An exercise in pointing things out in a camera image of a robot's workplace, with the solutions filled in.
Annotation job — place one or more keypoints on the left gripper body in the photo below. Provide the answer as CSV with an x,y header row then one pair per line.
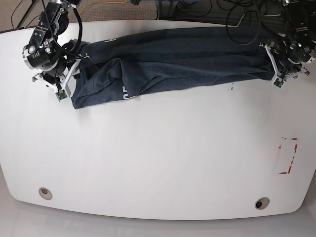
x,y
283,68

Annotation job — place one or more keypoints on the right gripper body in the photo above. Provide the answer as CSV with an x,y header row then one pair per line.
x,y
61,86

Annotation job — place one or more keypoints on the dark blue t-shirt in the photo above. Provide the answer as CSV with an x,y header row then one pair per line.
x,y
167,60

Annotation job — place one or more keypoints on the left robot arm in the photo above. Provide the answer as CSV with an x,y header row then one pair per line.
x,y
298,46

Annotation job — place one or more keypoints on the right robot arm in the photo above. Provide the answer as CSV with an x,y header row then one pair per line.
x,y
58,63

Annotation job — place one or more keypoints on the red tape rectangle marking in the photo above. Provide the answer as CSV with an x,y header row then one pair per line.
x,y
286,154

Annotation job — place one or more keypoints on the black tripod stand leg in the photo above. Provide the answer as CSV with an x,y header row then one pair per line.
x,y
27,12

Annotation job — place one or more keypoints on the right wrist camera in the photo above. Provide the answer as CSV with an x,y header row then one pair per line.
x,y
62,94

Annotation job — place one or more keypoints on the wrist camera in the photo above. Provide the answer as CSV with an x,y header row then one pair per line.
x,y
279,82
62,94

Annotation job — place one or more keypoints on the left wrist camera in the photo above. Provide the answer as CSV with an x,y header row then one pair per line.
x,y
279,82

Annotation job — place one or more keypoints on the left table cable grommet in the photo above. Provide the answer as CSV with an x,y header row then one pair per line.
x,y
45,193

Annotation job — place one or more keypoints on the table cable grommet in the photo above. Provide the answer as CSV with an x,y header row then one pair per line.
x,y
262,203
45,193

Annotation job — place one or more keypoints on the right table cable grommet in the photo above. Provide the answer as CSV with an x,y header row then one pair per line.
x,y
262,203

